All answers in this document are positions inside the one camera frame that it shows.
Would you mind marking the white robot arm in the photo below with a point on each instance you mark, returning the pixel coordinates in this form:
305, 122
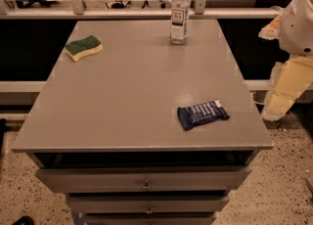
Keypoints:
289, 80

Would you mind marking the blue rxbar blueberry wrapper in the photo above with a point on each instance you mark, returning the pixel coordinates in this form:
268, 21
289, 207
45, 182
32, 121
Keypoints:
196, 115

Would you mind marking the grey drawer cabinet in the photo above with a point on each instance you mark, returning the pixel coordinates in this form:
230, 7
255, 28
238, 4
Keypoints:
118, 108

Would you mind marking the top grey drawer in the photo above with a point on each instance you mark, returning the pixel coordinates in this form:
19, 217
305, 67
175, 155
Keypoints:
137, 180

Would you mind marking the grey drawer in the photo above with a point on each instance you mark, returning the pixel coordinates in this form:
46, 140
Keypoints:
137, 180
147, 204
153, 219

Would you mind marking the green yellow sponge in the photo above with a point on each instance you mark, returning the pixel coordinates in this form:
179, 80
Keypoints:
82, 48

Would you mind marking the clear plastic water bottle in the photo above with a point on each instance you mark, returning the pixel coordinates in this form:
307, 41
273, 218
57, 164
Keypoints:
179, 21

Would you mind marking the metal railing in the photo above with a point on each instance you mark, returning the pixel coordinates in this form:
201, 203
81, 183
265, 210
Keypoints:
136, 9

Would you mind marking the middle grey drawer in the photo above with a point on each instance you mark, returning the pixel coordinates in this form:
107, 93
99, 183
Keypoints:
147, 204

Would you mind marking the bottom grey drawer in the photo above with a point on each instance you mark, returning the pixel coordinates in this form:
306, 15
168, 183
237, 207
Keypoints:
153, 219

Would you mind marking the black shoe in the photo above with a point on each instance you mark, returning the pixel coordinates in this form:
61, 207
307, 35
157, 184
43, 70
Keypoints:
24, 220

